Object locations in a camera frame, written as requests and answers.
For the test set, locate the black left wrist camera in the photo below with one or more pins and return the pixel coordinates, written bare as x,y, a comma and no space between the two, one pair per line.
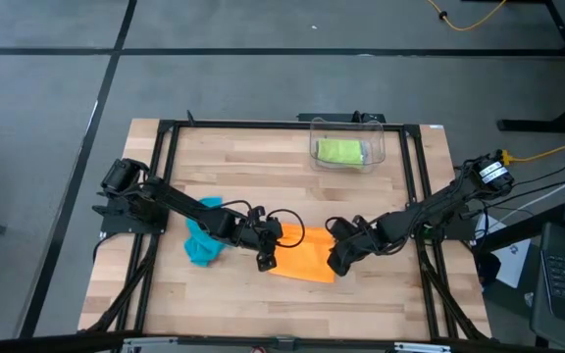
266,262

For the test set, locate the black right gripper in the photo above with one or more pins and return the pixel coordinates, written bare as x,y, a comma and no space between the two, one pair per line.
356,235

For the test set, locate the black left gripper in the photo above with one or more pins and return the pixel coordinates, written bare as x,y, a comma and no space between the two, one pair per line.
260,230

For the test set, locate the teal microfiber towel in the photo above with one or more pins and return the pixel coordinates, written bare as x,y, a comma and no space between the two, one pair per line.
201,247

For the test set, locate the orange microfiber towel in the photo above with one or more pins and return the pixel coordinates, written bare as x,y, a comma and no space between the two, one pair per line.
312,255

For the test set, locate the clear plastic bin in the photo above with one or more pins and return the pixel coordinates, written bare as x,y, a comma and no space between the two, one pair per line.
378,142

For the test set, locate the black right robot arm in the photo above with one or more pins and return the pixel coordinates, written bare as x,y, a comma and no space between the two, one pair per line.
439,206

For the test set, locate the black desk frame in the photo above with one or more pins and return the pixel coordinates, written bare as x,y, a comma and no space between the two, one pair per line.
528,125

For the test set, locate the black table-level camera mount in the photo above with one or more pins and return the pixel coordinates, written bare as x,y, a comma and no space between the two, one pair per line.
286,343

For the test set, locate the white paper sheet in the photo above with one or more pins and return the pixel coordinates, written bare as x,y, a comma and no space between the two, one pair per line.
515,265

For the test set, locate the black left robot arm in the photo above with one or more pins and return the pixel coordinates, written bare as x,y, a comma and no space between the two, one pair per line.
179,203

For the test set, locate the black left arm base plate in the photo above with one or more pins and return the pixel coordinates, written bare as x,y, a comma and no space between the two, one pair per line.
116,225

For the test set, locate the black rig beam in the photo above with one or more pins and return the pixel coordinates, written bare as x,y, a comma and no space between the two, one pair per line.
66,342

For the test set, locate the black aluminium table frame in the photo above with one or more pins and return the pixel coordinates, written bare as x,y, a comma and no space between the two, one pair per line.
243,123

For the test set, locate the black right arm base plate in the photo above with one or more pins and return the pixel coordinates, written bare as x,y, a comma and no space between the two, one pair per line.
459,230

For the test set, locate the dark blue pouch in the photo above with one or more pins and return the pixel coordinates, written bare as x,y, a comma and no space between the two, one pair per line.
488,269

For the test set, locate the lime green microfiber towel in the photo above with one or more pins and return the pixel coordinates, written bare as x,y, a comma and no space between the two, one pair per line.
339,151

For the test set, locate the silver metal bracket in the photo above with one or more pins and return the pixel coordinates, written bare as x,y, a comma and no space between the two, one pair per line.
145,343
420,348

